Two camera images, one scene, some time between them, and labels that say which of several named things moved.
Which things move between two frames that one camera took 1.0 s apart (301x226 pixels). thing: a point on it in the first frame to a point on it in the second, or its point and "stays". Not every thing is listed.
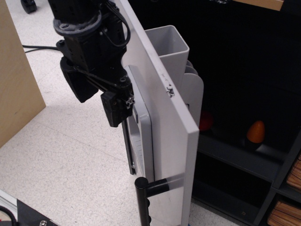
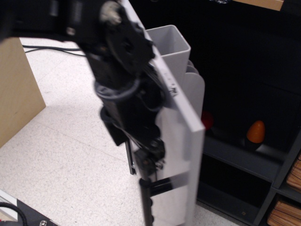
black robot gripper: (95, 50) to (130, 109)
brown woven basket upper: (294, 178) stays
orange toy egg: (256, 133) stays
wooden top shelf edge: (273, 4) stays
